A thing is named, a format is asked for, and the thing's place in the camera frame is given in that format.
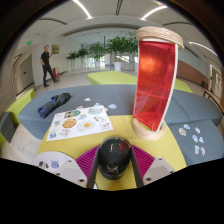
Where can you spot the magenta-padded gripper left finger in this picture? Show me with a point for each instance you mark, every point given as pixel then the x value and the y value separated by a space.
pixel 83 165

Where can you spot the gold wall plaque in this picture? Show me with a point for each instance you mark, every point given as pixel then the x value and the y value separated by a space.
pixel 55 49

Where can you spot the ceiling light strips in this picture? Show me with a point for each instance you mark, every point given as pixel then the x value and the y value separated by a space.
pixel 82 8

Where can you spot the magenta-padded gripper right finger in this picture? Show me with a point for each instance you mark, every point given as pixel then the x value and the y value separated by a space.
pixel 148 165

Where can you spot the white sticker sheet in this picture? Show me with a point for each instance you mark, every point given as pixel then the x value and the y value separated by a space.
pixel 80 125

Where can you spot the dark blue folded umbrella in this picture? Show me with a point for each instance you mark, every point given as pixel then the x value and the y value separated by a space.
pixel 53 105

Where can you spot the wooden bench with black frame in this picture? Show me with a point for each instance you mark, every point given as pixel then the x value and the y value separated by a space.
pixel 213 96

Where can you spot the green seat block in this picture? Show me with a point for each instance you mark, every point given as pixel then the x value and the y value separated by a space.
pixel 21 103

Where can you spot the red panel wooden stand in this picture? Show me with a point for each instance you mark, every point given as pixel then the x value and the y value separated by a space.
pixel 153 86

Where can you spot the white round printed mouse pad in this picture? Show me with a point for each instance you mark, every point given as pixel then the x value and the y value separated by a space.
pixel 46 160

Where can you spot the green bench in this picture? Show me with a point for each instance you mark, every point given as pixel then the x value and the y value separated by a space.
pixel 110 77
pixel 185 86

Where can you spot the red fire extinguisher cabinet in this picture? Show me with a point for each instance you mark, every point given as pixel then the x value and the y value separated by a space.
pixel 56 73

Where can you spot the black computer mouse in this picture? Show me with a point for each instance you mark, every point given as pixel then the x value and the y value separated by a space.
pixel 113 160

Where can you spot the long grey bench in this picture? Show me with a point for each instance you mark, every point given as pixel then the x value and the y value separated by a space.
pixel 33 120

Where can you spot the small paper sticker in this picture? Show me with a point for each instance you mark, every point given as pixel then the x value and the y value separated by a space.
pixel 202 151
pixel 196 149
pixel 197 130
pixel 186 126
pixel 201 139
pixel 182 131
pixel 195 138

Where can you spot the person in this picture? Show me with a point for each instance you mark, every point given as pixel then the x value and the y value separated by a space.
pixel 46 65

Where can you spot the group of potted plants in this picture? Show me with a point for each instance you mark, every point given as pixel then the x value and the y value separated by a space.
pixel 116 45

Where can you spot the small round blue sticker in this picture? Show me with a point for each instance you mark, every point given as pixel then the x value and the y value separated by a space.
pixel 112 106

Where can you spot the dark grey seat block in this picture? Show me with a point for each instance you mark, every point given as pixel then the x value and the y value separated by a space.
pixel 7 126

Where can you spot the green exit sign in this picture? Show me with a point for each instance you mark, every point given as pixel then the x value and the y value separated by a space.
pixel 29 42

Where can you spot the small white sticker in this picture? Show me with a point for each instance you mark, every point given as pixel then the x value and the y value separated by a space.
pixel 87 99

